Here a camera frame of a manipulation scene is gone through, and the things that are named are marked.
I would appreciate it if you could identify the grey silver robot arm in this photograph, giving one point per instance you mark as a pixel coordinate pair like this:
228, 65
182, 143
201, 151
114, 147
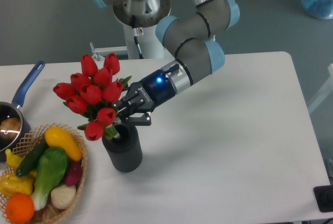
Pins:
191, 42

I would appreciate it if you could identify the yellow bumpy gourd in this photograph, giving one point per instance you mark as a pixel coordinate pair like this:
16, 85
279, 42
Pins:
12, 185

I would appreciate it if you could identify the orange fruit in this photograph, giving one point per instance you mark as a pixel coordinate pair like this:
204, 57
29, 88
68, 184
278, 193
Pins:
20, 208

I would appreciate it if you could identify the white garlic bulb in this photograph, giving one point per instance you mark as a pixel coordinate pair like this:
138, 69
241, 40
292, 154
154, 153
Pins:
63, 196

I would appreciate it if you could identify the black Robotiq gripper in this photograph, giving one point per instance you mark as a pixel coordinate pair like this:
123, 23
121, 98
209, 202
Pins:
144, 96

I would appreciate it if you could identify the dark grey ribbed vase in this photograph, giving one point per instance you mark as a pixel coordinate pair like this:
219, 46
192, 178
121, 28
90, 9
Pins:
124, 151

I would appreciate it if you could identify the yellow squash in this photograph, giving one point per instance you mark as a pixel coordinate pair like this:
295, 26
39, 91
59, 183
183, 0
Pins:
59, 137

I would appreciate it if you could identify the blue handled saucepan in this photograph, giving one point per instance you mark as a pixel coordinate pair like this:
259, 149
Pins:
12, 109

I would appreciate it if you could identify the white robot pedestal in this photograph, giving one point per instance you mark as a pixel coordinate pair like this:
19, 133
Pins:
139, 19

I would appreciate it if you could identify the green cucumber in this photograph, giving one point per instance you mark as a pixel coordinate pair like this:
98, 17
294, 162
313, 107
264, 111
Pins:
29, 163

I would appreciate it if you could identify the purple red onion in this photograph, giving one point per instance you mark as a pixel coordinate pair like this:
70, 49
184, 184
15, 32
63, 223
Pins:
74, 174

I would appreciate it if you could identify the black device at edge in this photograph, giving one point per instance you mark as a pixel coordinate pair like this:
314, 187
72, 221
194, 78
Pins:
323, 195

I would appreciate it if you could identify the green bok choy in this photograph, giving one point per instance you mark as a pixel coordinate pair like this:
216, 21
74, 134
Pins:
51, 169

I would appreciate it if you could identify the white frame at right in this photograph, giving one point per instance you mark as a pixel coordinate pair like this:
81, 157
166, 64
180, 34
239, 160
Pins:
324, 91

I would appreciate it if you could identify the yellow banana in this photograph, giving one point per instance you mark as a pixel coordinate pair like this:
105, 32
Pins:
13, 160

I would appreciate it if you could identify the brown bread roll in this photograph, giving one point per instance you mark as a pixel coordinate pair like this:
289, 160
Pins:
10, 128

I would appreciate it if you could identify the red tulip bouquet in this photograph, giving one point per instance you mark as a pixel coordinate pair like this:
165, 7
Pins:
92, 94

